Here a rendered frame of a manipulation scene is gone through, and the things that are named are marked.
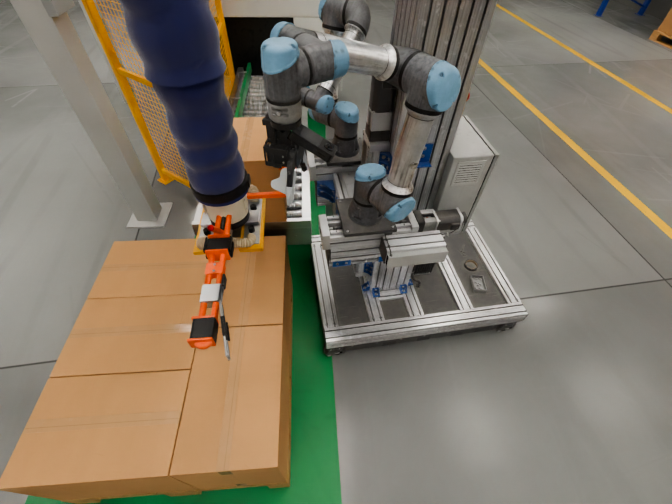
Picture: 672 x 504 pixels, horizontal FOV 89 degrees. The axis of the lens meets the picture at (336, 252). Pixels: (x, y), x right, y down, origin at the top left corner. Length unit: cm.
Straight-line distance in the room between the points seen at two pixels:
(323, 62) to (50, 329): 252
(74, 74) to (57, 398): 176
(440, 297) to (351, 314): 59
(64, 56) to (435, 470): 299
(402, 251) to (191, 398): 108
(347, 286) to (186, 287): 96
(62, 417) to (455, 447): 183
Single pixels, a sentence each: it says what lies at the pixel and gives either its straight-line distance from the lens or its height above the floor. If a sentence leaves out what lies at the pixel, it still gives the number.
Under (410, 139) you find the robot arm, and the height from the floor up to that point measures 147.
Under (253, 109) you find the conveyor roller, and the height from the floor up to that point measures 52.
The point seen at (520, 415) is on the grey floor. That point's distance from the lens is 237.
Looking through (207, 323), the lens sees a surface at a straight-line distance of 115.
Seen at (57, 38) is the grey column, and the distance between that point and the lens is 262.
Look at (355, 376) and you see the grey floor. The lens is 218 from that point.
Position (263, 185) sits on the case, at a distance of 192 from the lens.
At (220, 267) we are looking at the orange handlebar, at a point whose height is 107.
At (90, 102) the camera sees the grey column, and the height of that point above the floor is 102.
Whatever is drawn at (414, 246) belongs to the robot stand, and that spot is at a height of 96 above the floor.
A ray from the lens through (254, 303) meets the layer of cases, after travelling 179.
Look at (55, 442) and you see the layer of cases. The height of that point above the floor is 54.
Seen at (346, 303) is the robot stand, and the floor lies 21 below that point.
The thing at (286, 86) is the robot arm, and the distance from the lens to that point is 77.
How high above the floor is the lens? 203
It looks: 49 degrees down
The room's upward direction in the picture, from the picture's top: 2 degrees clockwise
